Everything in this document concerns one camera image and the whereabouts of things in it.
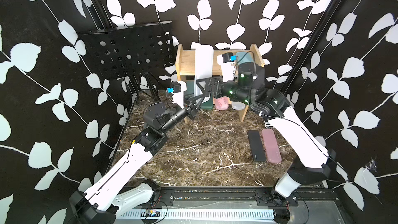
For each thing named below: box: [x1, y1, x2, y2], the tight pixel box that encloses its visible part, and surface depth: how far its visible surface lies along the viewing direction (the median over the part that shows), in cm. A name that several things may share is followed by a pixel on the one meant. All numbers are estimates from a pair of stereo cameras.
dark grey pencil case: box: [247, 129, 267, 162], surface depth 92 cm
